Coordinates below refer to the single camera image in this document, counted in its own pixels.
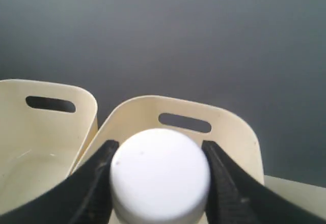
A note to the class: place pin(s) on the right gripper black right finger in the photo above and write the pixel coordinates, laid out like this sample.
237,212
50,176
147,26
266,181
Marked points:
236,197

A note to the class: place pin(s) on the right cream plastic bin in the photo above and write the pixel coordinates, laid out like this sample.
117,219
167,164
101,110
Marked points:
229,131

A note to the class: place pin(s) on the cream plastic bin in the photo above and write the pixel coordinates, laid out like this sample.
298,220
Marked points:
229,131
45,128

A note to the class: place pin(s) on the middle cream plastic bin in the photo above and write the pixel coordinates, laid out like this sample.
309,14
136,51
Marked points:
45,128

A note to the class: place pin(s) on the clear bottle white cap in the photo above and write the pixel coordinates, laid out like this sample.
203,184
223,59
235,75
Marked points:
159,176

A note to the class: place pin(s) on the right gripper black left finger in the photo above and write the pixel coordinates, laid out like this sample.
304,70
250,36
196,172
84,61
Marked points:
84,197

